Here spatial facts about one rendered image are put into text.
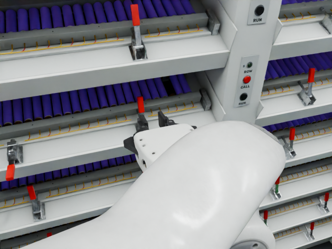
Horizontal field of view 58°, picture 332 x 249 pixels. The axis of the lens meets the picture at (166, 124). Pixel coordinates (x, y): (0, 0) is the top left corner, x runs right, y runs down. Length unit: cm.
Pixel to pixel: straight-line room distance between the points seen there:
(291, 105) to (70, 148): 55
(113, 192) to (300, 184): 66
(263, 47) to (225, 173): 46
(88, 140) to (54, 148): 7
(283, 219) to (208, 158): 107
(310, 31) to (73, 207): 68
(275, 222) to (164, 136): 87
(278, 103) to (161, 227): 65
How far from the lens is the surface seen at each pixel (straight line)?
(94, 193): 81
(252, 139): 26
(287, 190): 113
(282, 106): 82
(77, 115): 68
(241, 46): 63
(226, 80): 65
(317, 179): 120
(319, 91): 91
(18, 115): 72
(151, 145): 45
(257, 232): 30
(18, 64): 59
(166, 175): 22
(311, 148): 102
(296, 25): 75
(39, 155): 68
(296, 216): 131
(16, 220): 83
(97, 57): 58
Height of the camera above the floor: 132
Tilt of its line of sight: 37 degrees down
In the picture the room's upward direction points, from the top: straight up
